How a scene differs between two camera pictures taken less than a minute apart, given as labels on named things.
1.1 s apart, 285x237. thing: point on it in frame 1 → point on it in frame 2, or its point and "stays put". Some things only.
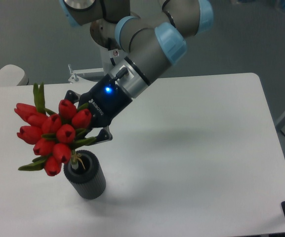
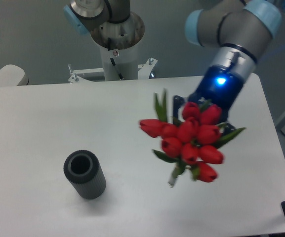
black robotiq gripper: x=106 y=100 → x=219 y=86
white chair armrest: x=9 y=75 stays put
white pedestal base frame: x=75 y=78 stays put
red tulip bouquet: x=55 y=135 → x=190 y=140
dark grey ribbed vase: x=88 y=179 stays put
